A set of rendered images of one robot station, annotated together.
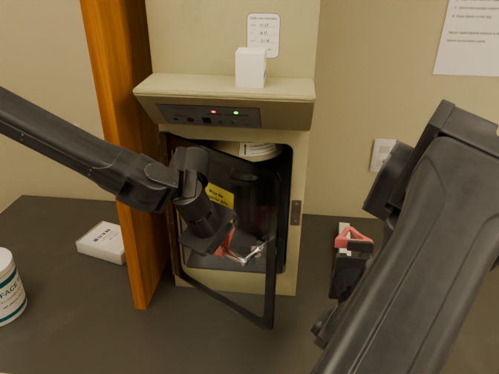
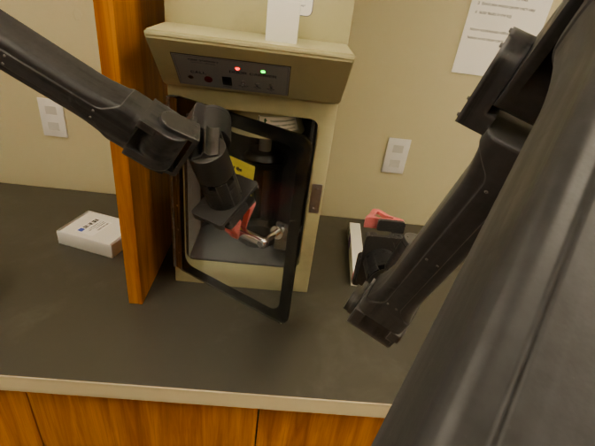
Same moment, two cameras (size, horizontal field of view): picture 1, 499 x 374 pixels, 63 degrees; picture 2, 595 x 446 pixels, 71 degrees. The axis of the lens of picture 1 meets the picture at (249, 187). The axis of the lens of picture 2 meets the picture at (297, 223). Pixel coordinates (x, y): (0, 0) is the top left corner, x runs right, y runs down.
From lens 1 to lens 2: 0.13 m
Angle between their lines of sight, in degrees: 9
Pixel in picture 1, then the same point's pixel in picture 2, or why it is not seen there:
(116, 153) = (127, 95)
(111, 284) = (99, 277)
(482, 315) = not seen: hidden behind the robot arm
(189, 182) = (211, 140)
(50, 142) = (42, 68)
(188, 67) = (207, 19)
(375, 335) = not seen: outside the picture
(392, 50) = (413, 42)
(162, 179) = (181, 129)
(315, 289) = (328, 285)
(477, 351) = not seen: hidden behind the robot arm
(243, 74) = (275, 25)
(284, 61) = (318, 21)
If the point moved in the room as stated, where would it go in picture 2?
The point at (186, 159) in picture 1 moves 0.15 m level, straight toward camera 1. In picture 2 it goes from (205, 117) to (216, 155)
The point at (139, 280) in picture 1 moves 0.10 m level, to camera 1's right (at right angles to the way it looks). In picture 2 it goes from (135, 268) to (185, 270)
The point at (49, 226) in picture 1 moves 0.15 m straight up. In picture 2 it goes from (22, 215) to (10, 166)
